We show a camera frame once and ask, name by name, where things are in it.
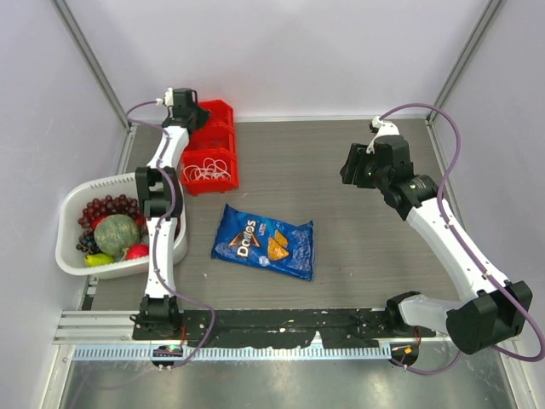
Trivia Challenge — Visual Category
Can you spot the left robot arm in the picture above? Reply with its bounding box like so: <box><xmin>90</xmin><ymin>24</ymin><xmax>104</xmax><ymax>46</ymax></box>
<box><xmin>130</xmin><ymin>88</ymin><xmax>210</xmax><ymax>341</ymax></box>

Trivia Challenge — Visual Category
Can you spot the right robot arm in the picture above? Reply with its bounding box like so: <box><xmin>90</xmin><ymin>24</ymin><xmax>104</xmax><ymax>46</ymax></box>
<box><xmin>340</xmin><ymin>135</ymin><xmax>533</xmax><ymax>354</ymax></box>

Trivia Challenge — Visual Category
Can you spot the blue Doritos chip bag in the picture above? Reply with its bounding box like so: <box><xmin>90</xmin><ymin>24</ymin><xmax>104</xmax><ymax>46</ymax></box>
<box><xmin>211</xmin><ymin>204</ymin><xmax>315</xmax><ymax>281</ymax></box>

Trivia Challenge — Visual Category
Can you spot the red plastic bin rack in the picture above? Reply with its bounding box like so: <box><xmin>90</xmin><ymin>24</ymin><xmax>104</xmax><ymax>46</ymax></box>
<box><xmin>180</xmin><ymin>100</ymin><xmax>239</xmax><ymax>196</ymax></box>

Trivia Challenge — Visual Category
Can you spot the red apple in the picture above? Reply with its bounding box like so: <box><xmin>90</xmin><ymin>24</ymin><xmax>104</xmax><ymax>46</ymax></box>
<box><xmin>125</xmin><ymin>244</ymin><xmax>150</xmax><ymax>261</ymax></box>

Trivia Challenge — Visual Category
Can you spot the purple grape bunch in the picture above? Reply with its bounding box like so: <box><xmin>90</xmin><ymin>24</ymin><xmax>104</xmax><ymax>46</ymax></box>
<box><xmin>77</xmin><ymin>194</ymin><xmax>142</xmax><ymax>229</ymax></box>

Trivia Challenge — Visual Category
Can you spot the green melon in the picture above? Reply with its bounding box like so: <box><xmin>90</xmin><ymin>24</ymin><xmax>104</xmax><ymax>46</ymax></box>
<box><xmin>94</xmin><ymin>214</ymin><xmax>141</xmax><ymax>256</ymax></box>

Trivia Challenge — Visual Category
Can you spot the yellow-green pear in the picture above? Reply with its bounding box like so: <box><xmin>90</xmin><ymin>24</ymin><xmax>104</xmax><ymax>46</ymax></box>
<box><xmin>84</xmin><ymin>253</ymin><xmax>115</xmax><ymax>268</ymax></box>

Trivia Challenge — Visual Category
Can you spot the dark grape bunch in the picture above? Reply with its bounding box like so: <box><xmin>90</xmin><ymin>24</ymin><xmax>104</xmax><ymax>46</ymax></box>
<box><xmin>76</xmin><ymin>229</ymin><xmax>100</xmax><ymax>254</ymax></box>

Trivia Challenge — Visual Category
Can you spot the white fruit basket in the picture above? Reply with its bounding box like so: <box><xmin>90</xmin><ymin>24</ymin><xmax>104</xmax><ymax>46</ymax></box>
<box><xmin>54</xmin><ymin>172</ymin><xmax>189</xmax><ymax>280</ymax></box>

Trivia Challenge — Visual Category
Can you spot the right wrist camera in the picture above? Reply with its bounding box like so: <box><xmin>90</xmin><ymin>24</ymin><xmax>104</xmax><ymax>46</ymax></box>
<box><xmin>366</xmin><ymin>116</ymin><xmax>399</xmax><ymax>154</ymax></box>

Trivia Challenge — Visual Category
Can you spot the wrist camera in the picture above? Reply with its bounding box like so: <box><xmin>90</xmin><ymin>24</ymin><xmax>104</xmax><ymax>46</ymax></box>
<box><xmin>155</xmin><ymin>87</ymin><xmax>174</xmax><ymax>107</ymax></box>
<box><xmin>366</xmin><ymin>116</ymin><xmax>399</xmax><ymax>154</ymax></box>

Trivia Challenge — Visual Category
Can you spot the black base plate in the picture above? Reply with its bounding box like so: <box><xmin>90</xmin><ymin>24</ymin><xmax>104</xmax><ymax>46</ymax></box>
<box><xmin>129</xmin><ymin>308</ymin><xmax>435</xmax><ymax>349</ymax></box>

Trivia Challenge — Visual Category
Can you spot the slotted cable duct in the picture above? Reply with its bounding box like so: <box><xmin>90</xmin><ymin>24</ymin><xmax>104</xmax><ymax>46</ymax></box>
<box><xmin>72</xmin><ymin>343</ymin><xmax>392</xmax><ymax>362</ymax></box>

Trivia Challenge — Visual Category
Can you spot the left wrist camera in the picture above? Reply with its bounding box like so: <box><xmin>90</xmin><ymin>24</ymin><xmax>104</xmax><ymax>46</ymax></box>
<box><xmin>155</xmin><ymin>87</ymin><xmax>174</xmax><ymax>107</ymax></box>

